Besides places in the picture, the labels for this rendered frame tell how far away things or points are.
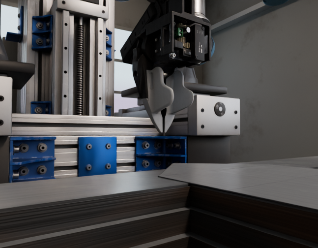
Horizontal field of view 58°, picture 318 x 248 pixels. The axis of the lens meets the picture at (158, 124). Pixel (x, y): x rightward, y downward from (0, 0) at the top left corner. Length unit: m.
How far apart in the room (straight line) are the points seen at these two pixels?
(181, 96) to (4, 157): 0.30
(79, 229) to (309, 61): 3.30
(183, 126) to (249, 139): 3.14
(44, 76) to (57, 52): 0.09
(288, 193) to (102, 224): 0.12
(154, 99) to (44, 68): 0.49
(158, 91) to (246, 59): 3.55
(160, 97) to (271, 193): 0.23
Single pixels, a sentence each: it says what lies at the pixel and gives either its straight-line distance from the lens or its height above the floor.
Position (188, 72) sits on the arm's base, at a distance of 0.79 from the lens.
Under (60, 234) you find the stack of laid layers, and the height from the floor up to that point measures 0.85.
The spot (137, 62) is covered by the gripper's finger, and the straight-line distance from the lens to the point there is 0.41.
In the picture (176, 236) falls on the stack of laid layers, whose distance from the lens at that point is 0.22.
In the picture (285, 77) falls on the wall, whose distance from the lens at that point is 3.53.
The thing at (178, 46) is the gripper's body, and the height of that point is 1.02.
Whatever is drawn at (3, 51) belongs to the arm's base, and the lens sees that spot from 0.67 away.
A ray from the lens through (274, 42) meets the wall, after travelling 3.71.
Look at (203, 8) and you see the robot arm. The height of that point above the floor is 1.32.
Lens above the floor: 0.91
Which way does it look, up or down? 2 degrees up
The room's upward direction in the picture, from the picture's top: straight up
